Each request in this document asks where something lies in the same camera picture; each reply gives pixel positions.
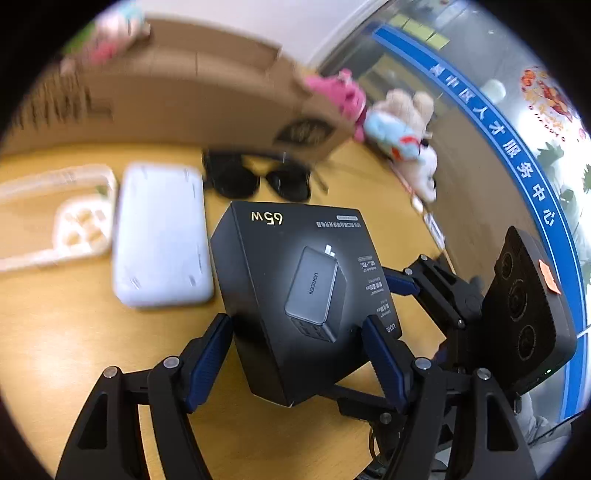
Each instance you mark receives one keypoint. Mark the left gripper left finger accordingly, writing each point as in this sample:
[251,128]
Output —
[106,442]

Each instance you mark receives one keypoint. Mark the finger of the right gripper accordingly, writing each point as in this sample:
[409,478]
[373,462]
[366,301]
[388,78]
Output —
[450,301]
[361,406]

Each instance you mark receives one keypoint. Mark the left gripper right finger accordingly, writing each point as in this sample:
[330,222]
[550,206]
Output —
[466,413]

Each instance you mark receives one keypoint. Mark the black charger box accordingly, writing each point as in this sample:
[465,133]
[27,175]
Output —
[298,281]

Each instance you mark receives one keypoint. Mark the white power bank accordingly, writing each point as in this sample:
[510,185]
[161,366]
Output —
[160,254]

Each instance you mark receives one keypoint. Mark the white clear phone case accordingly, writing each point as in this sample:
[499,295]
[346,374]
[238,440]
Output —
[57,216]

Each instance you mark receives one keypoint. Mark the black sunglasses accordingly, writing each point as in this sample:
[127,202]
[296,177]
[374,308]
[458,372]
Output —
[227,173]

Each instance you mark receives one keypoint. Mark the white rectangular card tag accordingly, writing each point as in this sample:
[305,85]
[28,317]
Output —
[435,230]

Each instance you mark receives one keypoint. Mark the white dog plush toy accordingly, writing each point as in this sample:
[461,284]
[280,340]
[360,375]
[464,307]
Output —
[418,172]

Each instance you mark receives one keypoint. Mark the blue elephant plush toy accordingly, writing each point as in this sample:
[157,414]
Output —
[388,130]

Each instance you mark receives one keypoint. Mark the beige teddy plush toy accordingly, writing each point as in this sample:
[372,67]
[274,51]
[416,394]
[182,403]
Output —
[416,111]

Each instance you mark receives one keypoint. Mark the pink bear plush toy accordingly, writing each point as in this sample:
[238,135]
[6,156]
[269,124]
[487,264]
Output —
[347,95]

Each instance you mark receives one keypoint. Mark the brown cardboard tray box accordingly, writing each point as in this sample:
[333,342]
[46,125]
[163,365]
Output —
[184,83]

